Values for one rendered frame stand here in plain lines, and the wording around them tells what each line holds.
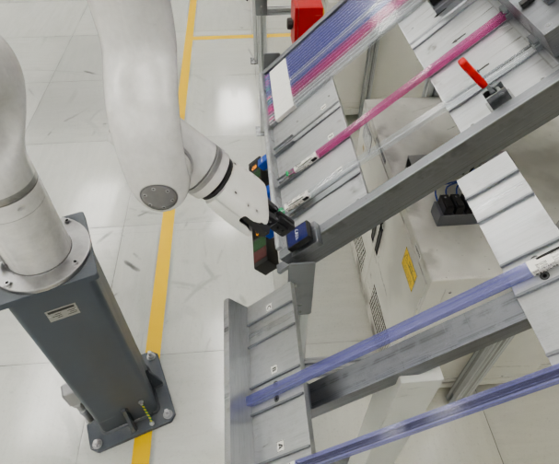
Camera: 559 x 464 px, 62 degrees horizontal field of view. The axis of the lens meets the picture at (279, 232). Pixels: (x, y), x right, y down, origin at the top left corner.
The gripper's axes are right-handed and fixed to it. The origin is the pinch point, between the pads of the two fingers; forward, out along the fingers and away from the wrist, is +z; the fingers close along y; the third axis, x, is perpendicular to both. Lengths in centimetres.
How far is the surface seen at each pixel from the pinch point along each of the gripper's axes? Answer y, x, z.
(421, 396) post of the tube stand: 29.5, 9.0, 15.9
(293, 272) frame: 3.9, -4.4, 7.6
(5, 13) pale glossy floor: -302, -184, -57
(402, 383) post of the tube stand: 29.5, 9.6, 10.0
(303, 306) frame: 3.9, -10.4, 17.6
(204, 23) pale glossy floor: -274, -78, 40
